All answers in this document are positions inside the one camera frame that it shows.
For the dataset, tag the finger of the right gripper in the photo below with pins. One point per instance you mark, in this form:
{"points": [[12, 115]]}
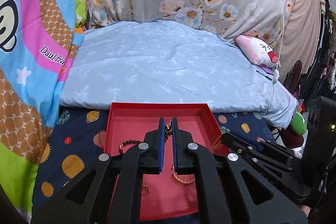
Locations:
{"points": [[251, 142], [242, 148]]}

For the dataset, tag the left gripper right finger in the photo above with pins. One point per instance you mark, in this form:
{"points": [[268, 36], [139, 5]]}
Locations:
{"points": [[229, 190]]}

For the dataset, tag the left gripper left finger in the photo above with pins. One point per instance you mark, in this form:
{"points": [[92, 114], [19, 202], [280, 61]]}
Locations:
{"points": [[109, 189]]}

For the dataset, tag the gold chain bangle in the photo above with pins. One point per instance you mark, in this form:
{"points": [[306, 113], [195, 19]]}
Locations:
{"points": [[179, 180]]}

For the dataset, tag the person's right hand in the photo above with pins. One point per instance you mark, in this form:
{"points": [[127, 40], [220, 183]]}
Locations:
{"points": [[305, 209]]}

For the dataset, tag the green plush toy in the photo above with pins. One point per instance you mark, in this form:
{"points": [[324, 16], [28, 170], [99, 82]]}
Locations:
{"points": [[298, 124]]}

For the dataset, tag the navy planet print bedsheet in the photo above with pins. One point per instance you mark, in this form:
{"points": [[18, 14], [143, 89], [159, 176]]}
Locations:
{"points": [[81, 135]]}

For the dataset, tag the dark wooden chair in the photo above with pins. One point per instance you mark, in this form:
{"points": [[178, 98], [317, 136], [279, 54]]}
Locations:
{"points": [[292, 79]]}

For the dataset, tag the pink cartoon plush pillow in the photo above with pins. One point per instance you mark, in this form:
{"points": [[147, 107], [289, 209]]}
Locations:
{"points": [[257, 51]]}

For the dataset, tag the beige curtain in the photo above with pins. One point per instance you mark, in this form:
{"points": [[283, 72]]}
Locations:
{"points": [[300, 38]]}

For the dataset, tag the light blue pillow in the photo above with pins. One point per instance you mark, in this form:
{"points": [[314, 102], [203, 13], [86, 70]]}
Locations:
{"points": [[167, 62]]}

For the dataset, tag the colourful monkey cartoon blanket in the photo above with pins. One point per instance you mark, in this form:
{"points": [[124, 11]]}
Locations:
{"points": [[39, 42]]}

